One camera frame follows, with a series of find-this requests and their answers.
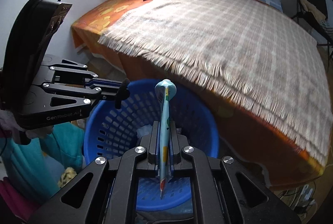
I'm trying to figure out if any colourful blue tube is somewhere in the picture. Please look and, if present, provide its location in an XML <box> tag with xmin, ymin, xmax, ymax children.
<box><xmin>155</xmin><ymin>79</ymin><xmax>177</xmax><ymax>199</ymax></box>

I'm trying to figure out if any gloved left hand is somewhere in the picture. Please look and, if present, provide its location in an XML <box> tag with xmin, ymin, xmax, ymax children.
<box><xmin>1</xmin><ymin>110</ymin><xmax>54</xmax><ymax>145</ymax></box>

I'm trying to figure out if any blue plastic laundry basket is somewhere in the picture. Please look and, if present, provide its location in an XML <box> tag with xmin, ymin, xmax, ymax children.
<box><xmin>83</xmin><ymin>79</ymin><xmax>220</xmax><ymax>212</ymax></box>

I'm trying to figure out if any leopard print cloth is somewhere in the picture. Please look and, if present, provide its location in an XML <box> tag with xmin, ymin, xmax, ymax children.
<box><xmin>58</xmin><ymin>167</ymin><xmax>77</xmax><ymax>188</ymax></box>

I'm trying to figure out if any orange floral bed sheet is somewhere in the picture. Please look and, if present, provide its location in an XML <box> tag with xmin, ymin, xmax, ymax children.
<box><xmin>71</xmin><ymin>0</ymin><xmax>325</xmax><ymax>190</ymax></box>

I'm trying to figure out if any teal cloth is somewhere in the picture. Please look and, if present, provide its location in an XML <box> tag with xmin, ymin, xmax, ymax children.
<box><xmin>1</xmin><ymin>123</ymin><xmax>85</xmax><ymax>203</ymax></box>

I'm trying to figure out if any pink garment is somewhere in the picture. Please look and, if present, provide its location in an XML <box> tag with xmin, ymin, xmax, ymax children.
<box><xmin>1</xmin><ymin>177</ymin><xmax>39</xmax><ymax>221</ymax></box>

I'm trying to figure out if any beige plaid fringed blanket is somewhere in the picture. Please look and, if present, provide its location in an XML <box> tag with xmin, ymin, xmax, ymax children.
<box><xmin>99</xmin><ymin>0</ymin><xmax>332</xmax><ymax>165</ymax></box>

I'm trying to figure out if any striped cloth on chair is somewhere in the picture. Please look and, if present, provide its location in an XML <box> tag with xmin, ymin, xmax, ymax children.
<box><xmin>321</xmin><ymin>20</ymin><xmax>333</xmax><ymax>38</ymax></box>

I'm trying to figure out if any tan cloth on chair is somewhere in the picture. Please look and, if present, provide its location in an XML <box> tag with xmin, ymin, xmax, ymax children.
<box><xmin>300</xmin><ymin>0</ymin><xmax>326</xmax><ymax>23</ymax></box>

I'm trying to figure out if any black folding chair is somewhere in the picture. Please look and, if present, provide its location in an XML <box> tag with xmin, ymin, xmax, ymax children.
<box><xmin>281</xmin><ymin>0</ymin><xmax>332</xmax><ymax>63</ymax></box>

